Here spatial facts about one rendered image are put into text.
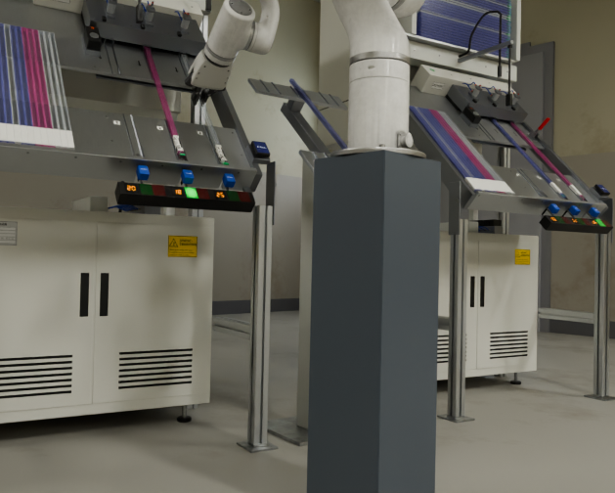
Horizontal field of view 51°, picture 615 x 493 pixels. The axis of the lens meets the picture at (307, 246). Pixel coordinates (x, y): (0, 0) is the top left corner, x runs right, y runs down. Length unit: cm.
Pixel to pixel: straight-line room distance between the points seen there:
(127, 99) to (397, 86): 122
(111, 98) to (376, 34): 119
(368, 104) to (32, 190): 388
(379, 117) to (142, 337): 101
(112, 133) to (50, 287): 46
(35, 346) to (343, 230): 97
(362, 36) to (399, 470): 82
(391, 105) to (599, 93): 398
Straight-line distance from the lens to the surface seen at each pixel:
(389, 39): 131
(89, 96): 227
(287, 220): 625
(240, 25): 170
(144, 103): 231
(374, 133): 126
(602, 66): 523
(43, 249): 186
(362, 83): 129
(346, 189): 123
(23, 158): 156
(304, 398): 194
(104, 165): 159
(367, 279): 119
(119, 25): 201
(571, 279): 510
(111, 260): 189
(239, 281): 587
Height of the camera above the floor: 50
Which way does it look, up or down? 1 degrees up
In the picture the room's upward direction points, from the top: 1 degrees clockwise
